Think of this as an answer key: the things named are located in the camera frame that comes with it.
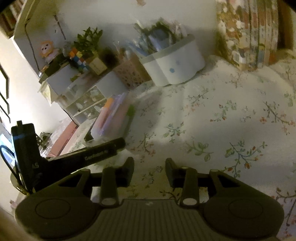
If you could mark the white storage box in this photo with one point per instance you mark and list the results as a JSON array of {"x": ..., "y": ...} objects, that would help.
[{"x": 59, "y": 81}]

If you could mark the pink plush doll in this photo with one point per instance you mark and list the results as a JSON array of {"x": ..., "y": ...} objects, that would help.
[{"x": 48, "y": 51}]

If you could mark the white desktop drawer organizer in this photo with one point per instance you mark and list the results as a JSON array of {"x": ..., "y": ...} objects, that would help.
[{"x": 84, "y": 98}]

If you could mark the clear plastic drawer tray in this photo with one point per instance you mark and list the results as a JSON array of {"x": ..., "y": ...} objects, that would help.
[{"x": 113, "y": 121}]

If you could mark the floral tablecloth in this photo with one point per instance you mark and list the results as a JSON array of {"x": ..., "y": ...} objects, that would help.
[{"x": 241, "y": 123}]

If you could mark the orange cap highlighter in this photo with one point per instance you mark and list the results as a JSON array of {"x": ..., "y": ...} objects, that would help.
[{"x": 98, "y": 124}]

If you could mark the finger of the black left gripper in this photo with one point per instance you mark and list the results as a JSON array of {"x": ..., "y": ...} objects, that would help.
[{"x": 71, "y": 162}]

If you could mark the colourful rubik cube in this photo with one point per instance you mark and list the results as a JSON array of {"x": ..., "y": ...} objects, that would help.
[{"x": 78, "y": 60}]

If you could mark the pink book stack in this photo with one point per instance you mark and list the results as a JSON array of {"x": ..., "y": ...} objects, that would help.
[{"x": 60, "y": 138}]

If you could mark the potted green plant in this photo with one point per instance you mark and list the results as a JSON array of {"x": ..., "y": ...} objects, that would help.
[{"x": 97, "y": 57}]

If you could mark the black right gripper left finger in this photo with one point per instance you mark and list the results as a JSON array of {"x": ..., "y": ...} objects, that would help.
[{"x": 112, "y": 179}]

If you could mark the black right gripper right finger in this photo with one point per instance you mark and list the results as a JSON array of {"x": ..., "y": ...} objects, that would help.
[{"x": 185, "y": 178}]

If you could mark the green cap highlighter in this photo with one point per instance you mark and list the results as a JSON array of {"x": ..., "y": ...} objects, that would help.
[{"x": 129, "y": 117}]

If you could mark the white flower-shaped pen holder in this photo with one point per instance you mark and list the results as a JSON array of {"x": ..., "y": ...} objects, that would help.
[{"x": 168, "y": 53}]

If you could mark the stack of cartoon books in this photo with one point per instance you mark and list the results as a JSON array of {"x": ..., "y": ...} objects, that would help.
[{"x": 247, "y": 33}]

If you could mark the pink perforated pen cup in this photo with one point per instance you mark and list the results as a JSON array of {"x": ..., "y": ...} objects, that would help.
[{"x": 132, "y": 73}]

